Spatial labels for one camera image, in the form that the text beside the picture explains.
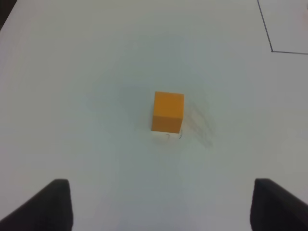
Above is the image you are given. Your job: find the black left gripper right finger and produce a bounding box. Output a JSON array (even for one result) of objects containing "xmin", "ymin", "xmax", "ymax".
[{"xmin": 250, "ymin": 179, "xmax": 308, "ymax": 231}]

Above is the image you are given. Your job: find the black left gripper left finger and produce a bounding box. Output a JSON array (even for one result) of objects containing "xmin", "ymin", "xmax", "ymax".
[{"xmin": 0, "ymin": 179, "xmax": 73, "ymax": 231}]

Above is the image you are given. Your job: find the orange cube block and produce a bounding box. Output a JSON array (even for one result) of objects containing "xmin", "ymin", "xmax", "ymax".
[{"xmin": 151, "ymin": 91, "xmax": 184, "ymax": 134}]

